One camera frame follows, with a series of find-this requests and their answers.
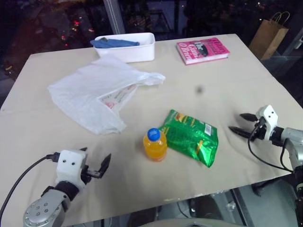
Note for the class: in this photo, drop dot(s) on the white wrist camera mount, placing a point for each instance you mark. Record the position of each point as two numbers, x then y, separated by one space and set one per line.
268 119
69 166

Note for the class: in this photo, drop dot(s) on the blue cloth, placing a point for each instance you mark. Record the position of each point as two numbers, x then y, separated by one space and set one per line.
113 43

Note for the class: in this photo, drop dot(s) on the beige tablecloth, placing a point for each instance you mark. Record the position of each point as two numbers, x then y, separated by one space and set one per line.
151 113

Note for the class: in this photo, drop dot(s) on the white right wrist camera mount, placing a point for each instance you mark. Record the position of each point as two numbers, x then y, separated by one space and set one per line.
268 119

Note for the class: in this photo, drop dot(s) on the green snack bag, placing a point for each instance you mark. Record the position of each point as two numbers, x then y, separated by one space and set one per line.
189 136

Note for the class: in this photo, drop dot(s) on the white plastic bag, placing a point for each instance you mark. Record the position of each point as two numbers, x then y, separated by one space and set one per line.
94 94

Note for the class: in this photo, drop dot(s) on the white plastic storage box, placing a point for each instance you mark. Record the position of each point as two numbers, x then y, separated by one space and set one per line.
132 50

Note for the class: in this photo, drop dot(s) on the pink paperback book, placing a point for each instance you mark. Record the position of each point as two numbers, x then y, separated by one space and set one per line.
203 50

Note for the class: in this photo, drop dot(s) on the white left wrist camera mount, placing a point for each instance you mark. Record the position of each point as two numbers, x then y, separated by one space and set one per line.
69 166

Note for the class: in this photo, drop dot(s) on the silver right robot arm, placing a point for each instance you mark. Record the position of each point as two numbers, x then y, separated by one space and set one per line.
290 142

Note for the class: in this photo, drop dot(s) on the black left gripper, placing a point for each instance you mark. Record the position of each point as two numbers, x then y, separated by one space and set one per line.
88 173

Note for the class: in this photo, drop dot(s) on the brown paper shopping bag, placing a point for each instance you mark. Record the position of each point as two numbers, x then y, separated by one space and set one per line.
268 37

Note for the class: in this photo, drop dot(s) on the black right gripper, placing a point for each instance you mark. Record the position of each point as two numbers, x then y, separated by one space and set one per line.
258 130

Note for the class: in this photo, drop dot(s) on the orange juice bottle blue cap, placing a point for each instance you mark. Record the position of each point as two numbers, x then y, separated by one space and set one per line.
155 146

